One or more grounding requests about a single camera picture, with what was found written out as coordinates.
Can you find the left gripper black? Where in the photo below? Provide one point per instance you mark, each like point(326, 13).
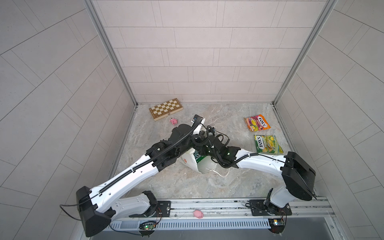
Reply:
point(198, 139)

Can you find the green mint packs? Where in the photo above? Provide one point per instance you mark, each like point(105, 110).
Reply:
point(198, 157)

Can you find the green Fox's candy bag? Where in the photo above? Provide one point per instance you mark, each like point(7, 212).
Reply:
point(268, 144)

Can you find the orange Fox's candy bag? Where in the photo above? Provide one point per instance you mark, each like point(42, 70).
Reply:
point(257, 123)

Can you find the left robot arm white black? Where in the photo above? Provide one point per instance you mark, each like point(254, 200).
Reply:
point(98, 206)

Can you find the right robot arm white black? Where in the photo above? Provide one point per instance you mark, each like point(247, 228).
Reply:
point(298, 176)

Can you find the small pink toy on table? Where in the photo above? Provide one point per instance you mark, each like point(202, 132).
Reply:
point(173, 121)

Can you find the wooden chessboard box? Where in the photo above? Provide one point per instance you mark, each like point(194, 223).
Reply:
point(166, 109)

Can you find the right circuit board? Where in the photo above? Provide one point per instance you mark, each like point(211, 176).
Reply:
point(277, 226)

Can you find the left green circuit board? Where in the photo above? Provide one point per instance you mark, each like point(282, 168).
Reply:
point(147, 226)

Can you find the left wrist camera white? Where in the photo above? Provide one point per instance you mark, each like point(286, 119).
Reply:
point(198, 122)

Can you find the pink toy on rail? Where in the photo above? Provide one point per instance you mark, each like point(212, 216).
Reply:
point(198, 214)

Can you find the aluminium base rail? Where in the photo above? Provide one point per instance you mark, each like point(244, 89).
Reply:
point(230, 214)

